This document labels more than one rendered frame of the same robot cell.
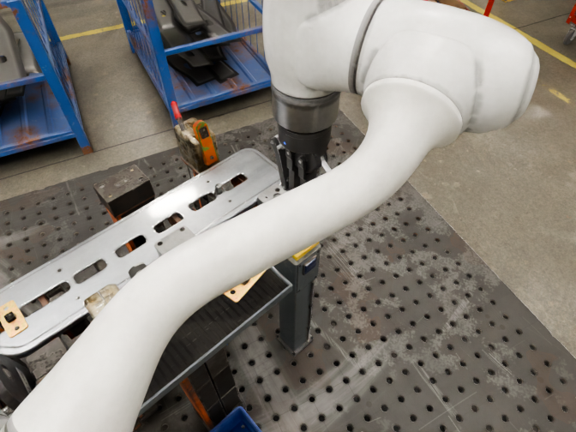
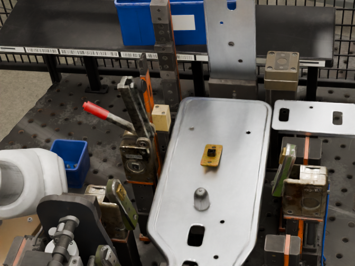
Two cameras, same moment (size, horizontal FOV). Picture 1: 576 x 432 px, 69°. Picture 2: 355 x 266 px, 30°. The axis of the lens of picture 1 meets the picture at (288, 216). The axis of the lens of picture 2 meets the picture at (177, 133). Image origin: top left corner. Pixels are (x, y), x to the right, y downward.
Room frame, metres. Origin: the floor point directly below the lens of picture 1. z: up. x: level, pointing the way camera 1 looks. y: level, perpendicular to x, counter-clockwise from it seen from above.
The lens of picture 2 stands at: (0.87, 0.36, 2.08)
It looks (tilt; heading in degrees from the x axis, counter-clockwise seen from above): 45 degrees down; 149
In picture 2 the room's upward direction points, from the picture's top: 8 degrees counter-clockwise
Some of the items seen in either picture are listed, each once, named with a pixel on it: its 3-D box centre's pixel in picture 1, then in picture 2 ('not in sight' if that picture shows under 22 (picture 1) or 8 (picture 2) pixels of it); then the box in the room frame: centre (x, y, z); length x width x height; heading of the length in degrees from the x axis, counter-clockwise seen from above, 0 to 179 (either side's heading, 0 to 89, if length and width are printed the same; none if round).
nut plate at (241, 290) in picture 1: (243, 279); not in sight; (0.38, 0.08, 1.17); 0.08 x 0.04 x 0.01; 144
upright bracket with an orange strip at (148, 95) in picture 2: not in sight; (155, 137); (-0.12, 0.88, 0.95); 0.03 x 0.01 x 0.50; 133
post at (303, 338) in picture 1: (295, 299); not in sight; (0.47, -0.02, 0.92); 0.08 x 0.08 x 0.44; 43
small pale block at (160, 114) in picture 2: not in sight; (168, 163); (-0.08, 0.89, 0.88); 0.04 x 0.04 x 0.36; 43
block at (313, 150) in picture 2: not in sight; (298, 187); (0.15, 1.09, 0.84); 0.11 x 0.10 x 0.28; 43
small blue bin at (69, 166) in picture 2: not in sight; (68, 164); (-0.37, 0.73, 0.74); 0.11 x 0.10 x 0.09; 133
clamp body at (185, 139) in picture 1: (202, 176); not in sight; (0.92, 0.26, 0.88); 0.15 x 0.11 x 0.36; 43
